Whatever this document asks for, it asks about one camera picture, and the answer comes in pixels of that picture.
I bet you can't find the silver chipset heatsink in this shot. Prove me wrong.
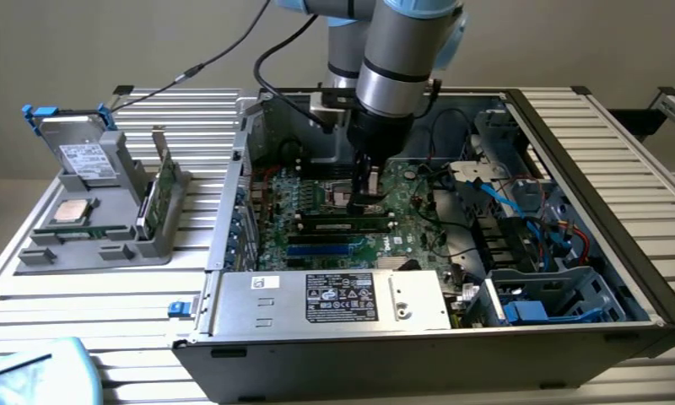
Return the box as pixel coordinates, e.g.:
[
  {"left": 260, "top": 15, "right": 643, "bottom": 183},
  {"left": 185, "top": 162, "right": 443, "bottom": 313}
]
[{"left": 376, "top": 257, "right": 416, "bottom": 272}]

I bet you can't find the blue case latch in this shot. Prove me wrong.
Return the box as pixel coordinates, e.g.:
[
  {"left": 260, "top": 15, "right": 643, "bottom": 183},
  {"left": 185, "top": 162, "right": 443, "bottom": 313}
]
[{"left": 167, "top": 298, "right": 197, "bottom": 318}]

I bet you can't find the green graphics card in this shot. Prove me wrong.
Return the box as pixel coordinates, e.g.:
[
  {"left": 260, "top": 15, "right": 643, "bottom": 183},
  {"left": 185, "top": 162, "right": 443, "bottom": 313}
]
[{"left": 135, "top": 125, "right": 183, "bottom": 242}]

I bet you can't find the open grey PC case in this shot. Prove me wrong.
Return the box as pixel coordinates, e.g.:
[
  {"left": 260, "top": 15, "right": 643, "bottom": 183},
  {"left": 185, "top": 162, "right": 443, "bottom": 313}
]
[{"left": 171, "top": 86, "right": 675, "bottom": 402}]

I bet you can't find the blue expansion slot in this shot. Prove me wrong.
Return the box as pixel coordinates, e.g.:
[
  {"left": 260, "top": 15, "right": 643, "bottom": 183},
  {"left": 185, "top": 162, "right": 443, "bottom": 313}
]
[{"left": 287, "top": 245, "right": 354, "bottom": 257}]

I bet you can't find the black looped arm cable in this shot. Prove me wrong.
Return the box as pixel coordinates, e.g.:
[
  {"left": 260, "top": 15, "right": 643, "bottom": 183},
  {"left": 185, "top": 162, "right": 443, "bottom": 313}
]
[{"left": 254, "top": 14, "right": 339, "bottom": 134}]

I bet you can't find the hard disk with blue carrier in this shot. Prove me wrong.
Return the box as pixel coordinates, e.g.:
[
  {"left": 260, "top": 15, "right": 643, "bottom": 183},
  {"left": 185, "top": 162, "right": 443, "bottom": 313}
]
[{"left": 20, "top": 103, "right": 120, "bottom": 181}]

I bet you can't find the grey metal drive cage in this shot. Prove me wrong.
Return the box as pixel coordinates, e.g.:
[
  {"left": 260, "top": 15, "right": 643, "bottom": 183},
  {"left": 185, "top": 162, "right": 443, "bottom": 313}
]
[{"left": 479, "top": 265, "right": 627, "bottom": 329}]

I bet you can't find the green Dell motherboard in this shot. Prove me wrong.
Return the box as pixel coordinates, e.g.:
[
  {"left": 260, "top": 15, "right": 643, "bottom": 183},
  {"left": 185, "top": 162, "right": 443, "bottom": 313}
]
[{"left": 251, "top": 158, "right": 470, "bottom": 292}]

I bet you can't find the black thin wire loop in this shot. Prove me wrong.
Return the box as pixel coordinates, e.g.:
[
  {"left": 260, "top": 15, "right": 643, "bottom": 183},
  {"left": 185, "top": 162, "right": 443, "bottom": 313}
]
[{"left": 426, "top": 107, "right": 480, "bottom": 160}]

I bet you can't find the grey metal disk bay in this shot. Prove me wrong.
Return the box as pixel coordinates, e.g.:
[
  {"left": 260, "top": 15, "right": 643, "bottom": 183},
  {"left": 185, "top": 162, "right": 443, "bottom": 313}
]
[{"left": 448, "top": 107, "right": 559, "bottom": 220}]

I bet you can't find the blue SATA wire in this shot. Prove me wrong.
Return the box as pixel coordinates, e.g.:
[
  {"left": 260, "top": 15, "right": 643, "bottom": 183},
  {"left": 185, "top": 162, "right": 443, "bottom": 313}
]
[{"left": 464, "top": 178, "right": 571, "bottom": 272}]

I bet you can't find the black cable with inline connector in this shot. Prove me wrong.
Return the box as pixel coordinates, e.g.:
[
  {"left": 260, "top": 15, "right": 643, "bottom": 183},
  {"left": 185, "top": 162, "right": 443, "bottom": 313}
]
[{"left": 111, "top": 0, "right": 272, "bottom": 114}]

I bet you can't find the loose green RAM stick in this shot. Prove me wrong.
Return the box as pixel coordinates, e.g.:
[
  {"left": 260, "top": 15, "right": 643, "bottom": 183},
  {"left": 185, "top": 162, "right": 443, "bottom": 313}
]
[{"left": 32, "top": 224, "right": 140, "bottom": 239}]

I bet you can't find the black expansion slot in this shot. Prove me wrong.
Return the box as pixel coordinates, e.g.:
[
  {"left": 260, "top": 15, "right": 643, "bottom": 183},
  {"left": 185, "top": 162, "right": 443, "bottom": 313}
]
[{"left": 287, "top": 234, "right": 354, "bottom": 247}]

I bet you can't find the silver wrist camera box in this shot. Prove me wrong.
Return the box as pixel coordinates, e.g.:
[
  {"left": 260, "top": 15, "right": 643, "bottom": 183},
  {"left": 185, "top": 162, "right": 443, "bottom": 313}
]
[{"left": 307, "top": 87, "right": 356, "bottom": 130}]

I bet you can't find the silver CPU chip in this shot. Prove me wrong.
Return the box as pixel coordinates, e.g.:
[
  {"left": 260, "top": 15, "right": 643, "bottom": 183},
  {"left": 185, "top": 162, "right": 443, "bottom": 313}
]
[{"left": 52, "top": 197, "right": 101, "bottom": 224}]

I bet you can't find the CPU socket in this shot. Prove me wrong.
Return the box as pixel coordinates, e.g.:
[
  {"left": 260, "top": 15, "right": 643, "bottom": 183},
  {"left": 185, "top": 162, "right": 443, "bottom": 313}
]
[{"left": 322, "top": 180, "right": 384, "bottom": 211}]

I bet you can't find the grey parts rack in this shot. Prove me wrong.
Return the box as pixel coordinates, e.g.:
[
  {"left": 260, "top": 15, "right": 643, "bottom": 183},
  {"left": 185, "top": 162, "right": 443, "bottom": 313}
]
[{"left": 16, "top": 128, "right": 196, "bottom": 276}]

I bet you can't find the red SATA wire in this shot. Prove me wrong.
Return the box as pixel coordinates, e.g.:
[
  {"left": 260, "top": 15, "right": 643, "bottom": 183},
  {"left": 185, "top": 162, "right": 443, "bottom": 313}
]
[{"left": 561, "top": 222, "right": 597, "bottom": 255}]

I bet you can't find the blue plastic connector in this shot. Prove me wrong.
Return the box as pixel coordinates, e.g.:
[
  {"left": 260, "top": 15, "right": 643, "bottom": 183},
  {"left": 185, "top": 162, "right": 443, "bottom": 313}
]
[{"left": 504, "top": 300, "right": 549, "bottom": 327}]

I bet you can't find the light blue plastic object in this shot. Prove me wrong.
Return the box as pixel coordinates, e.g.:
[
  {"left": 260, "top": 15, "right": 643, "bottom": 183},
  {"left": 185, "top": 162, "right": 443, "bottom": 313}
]
[{"left": 0, "top": 336, "right": 107, "bottom": 405}]

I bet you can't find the silver power supply unit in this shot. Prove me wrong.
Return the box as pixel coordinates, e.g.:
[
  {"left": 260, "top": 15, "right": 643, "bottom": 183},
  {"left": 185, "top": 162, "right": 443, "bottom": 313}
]
[{"left": 205, "top": 269, "right": 452, "bottom": 335}]

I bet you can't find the black table connector bracket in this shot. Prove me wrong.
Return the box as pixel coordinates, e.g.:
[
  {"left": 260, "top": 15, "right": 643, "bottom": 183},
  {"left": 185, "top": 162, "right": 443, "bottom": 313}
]
[{"left": 606, "top": 108, "right": 665, "bottom": 137}]

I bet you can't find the installed green RAM stick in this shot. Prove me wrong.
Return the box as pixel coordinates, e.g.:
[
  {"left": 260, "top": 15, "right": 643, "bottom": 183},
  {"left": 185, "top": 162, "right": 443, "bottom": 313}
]
[{"left": 299, "top": 213, "right": 395, "bottom": 233}]

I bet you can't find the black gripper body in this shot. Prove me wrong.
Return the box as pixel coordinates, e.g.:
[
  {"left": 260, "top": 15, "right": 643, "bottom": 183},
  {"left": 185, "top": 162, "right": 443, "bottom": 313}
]
[{"left": 346, "top": 107, "right": 416, "bottom": 167}]

